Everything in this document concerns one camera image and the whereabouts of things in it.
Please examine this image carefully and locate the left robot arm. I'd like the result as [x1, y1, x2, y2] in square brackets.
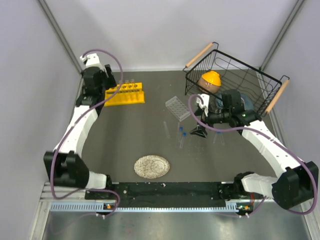
[50, 64, 117, 199]

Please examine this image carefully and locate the speckled white plate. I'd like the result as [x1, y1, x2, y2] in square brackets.
[133, 155, 170, 180]

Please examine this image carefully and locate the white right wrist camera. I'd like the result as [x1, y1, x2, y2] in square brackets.
[194, 94, 210, 117]

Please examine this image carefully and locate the clear plastic tube rack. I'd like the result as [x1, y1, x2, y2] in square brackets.
[165, 96, 191, 122]

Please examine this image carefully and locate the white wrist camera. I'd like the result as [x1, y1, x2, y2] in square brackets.
[194, 94, 210, 117]
[80, 53, 104, 70]

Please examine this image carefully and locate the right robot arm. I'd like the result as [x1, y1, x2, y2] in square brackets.
[188, 89, 319, 215]

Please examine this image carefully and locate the blue plate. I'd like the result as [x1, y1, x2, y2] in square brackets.
[215, 93, 254, 111]

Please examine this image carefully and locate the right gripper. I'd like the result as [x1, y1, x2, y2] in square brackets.
[190, 104, 232, 138]

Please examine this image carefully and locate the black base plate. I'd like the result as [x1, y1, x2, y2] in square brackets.
[84, 181, 238, 208]

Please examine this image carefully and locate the yellow test tube rack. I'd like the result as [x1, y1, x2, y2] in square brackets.
[104, 82, 145, 107]

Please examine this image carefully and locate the black wire basket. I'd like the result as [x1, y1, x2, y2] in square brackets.
[183, 41, 290, 117]

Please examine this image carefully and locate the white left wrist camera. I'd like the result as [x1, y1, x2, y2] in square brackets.
[80, 53, 104, 70]

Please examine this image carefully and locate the yellow brown bowl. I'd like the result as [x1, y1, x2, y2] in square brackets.
[198, 70, 222, 94]

